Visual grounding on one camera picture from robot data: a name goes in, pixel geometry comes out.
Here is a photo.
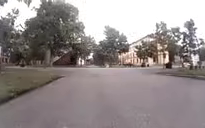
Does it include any large tree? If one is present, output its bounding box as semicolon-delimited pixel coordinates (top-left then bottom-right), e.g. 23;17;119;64
0;0;33;66
22;0;98;67

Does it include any group of trees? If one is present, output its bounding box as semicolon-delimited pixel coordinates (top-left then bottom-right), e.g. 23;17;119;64
134;18;205;70

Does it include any brown building with sloped roof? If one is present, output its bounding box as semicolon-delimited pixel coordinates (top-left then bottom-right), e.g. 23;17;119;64
52;49;85;67

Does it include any grey asphalt road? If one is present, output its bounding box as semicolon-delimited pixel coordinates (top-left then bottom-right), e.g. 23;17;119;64
0;65;205;128

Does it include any grass stretch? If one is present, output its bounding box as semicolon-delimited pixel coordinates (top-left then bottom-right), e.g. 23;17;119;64
158;67;205;79
0;67;65;105

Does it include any stone kerb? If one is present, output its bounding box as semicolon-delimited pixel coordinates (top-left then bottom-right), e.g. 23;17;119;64
155;71;205;82

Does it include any beige building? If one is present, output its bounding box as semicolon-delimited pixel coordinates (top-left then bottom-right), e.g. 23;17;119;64
117;34;171;67

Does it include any dark vehicle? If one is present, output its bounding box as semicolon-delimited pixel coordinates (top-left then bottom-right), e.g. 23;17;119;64
164;61;174;70

